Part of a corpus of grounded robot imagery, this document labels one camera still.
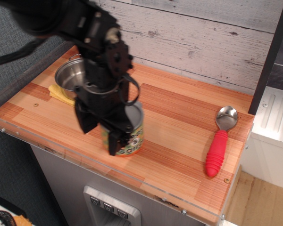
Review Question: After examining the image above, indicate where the silver dispenser button panel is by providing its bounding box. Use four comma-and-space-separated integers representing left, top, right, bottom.
83, 186, 142, 226

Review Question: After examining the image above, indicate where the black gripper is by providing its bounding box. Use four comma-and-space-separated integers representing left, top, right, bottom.
75, 77, 133, 156

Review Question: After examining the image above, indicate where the black right upright post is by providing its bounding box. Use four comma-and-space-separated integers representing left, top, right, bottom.
248, 10, 283, 115

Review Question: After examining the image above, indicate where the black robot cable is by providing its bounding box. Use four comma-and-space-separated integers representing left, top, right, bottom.
119, 74, 140, 105

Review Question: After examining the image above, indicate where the white toy sink unit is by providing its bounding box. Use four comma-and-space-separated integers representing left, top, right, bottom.
240, 87, 283, 188

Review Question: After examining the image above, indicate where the grey toy fridge cabinet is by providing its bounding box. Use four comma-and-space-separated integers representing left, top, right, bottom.
32, 145, 220, 226

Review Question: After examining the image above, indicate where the red handled metal spoon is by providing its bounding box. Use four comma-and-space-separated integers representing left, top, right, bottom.
205, 106, 238, 177

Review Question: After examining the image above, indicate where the peas and carrots toy can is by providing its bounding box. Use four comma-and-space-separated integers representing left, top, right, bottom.
100, 101, 144, 157

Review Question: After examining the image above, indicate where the yellow cloth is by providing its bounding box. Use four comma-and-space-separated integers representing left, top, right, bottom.
48, 84, 75, 107

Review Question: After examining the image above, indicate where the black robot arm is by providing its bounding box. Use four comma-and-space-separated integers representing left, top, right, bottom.
0, 0, 135, 155

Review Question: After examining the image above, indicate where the stainless steel pot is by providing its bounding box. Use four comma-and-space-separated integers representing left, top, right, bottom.
55, 54, 85, 100

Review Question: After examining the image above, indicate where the orange black object bottom left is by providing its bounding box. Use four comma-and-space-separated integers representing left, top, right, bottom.
0, 197, 33, 226

